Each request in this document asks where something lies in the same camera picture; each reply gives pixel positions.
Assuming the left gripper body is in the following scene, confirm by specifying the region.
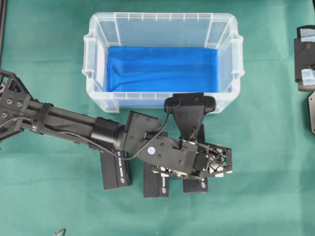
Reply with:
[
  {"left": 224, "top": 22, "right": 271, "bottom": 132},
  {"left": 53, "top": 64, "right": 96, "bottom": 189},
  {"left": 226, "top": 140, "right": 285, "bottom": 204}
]
[{"left": 114, "top": 111, "right": 208, "bottom": 177}]

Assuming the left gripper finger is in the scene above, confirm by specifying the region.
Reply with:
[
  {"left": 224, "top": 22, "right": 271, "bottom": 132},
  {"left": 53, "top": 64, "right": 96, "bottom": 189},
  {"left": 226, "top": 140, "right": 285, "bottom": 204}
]
[
  {"left": 205, "top": 144, "right": 233, "bottom": 177},
  {"left": 151, "top": 166, "right": 194, "bottom": 179}
]

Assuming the black box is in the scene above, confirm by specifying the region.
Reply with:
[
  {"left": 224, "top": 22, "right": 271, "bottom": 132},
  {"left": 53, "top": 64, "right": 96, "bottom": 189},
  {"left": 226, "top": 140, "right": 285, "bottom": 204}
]
[
  {"left": 183, "top": 124, "right": 208, "bottom": 194},
  {"left": 143, "top": 163, "right": 169, "bottom": 198},
  {"left": 100, "top": 151, "right": 132, "bottom": 190}
]

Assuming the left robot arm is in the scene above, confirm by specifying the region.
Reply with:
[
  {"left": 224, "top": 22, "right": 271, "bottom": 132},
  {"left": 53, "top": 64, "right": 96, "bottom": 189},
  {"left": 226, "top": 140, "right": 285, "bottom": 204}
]
[{"left": 0, "top": 70, "right": 232, "bottom": 179}]

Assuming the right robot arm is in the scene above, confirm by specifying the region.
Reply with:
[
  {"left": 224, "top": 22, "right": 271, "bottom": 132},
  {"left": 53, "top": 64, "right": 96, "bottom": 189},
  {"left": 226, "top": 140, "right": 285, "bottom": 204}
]
[{"left": 294, "top": 25, "right": 315, "bottom": 91}]

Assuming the clear plastic storage case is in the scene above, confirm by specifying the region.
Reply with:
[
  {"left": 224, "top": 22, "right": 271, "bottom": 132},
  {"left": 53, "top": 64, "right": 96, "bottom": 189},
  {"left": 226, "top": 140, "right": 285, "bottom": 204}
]
[{"left": 82, "top": 12, "right": 245, "bottom": 113}]

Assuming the blue cloth liner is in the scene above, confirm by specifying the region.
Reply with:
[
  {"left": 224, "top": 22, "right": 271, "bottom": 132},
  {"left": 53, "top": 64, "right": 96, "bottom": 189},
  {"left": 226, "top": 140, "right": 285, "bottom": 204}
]
[{"left": 106, "top": 46, "right": 219, "bottom": 93}]

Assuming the small metal clip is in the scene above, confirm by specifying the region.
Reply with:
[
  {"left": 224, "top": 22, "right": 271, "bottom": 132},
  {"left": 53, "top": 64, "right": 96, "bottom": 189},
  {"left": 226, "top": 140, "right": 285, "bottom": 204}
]
[{"left": 53, "top": 228, "right": 66, "bottom": 236}]

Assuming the black camera cable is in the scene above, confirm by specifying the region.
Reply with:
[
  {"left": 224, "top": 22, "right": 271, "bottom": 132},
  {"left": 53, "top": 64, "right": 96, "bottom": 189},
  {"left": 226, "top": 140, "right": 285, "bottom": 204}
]
[{"left": 0, "top": 104, "right": 183, "bottom": 162}]

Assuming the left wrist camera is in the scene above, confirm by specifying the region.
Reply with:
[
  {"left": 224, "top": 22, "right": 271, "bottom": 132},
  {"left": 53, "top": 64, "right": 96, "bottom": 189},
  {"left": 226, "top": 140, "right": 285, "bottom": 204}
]
[{"left": 164, "top": 93, "right": 216, "bottom": 142}]

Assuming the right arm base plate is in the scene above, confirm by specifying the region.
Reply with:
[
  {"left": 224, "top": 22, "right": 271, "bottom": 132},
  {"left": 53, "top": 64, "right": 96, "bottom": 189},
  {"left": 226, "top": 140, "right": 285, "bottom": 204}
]
[{"left": 308, "top": 91, "right": 315, "bottom": 135}]

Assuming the black frame rail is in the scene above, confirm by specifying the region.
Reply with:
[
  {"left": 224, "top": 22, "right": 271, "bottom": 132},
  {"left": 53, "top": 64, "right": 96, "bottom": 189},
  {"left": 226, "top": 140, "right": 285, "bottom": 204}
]
[{"left": 0, "top": 0, "right": 8, "bottom": 59}]

